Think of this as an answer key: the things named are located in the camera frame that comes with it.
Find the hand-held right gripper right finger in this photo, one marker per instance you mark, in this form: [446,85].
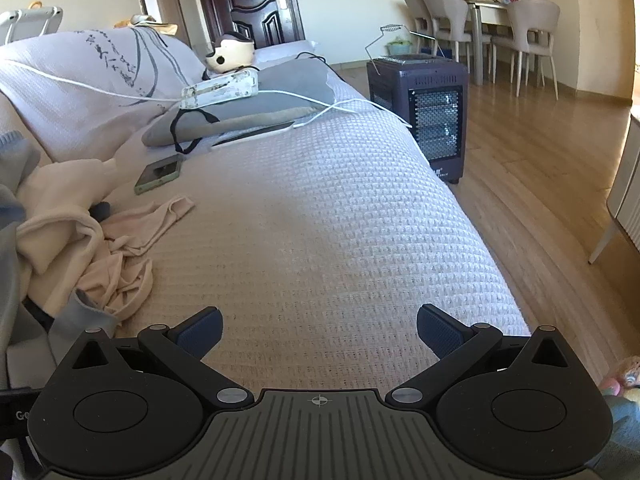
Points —
[437,332]

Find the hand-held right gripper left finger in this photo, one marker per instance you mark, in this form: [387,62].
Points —
[202,332]

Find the light blue sweater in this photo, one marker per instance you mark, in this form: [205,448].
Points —
[10,260]

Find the cream sweatshirt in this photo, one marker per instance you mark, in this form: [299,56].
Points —
[55,200]

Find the pink garment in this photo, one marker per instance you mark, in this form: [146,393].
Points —
[135,240]

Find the smartphone in green case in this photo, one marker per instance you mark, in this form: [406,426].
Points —
[159,174]

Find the sofa with white cover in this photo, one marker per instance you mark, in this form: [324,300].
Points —
[325,210]

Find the plush slipper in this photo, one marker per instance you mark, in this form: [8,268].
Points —
[625,372]

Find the person's leg in jeans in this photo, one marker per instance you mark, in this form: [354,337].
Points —
[622,430]

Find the white television cabinet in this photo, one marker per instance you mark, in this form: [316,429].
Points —
[627,200]

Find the white power strip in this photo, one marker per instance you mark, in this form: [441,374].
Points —
[220,90]

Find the dark electric heater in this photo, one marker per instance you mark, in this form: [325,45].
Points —
[395,90]

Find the grey cushion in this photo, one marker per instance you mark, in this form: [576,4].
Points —
[290,85]

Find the blue box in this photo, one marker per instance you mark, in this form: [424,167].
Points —
[445,53]

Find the printed white cushion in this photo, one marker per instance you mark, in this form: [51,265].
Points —
[75,80]

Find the potted plant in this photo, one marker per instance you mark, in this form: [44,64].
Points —
[400,49]

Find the dining table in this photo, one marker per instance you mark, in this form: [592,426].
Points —
[487,5]

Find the white metal rack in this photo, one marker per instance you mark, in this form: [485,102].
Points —
[30,14]

